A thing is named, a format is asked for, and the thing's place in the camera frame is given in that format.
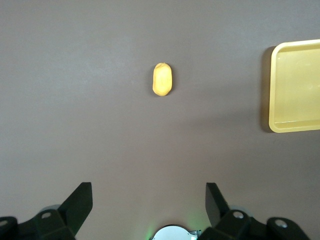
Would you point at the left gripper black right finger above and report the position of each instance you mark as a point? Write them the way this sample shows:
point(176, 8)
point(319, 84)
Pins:
point(217, 207)

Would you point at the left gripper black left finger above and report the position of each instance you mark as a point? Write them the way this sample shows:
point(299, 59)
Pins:
point(72, 207)

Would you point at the yellow potato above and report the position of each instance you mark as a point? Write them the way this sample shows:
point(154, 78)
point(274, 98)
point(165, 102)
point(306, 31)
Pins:
point(162, 80)

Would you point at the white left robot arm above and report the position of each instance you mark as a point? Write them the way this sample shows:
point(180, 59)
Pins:
point(172, 233)

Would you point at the yellow plastic tray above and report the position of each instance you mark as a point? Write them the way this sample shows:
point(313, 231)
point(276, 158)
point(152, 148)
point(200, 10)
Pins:
point(297, 87)

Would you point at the brown table mat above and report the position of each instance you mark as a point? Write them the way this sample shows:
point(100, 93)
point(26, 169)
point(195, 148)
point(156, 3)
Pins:
point(100, 112)

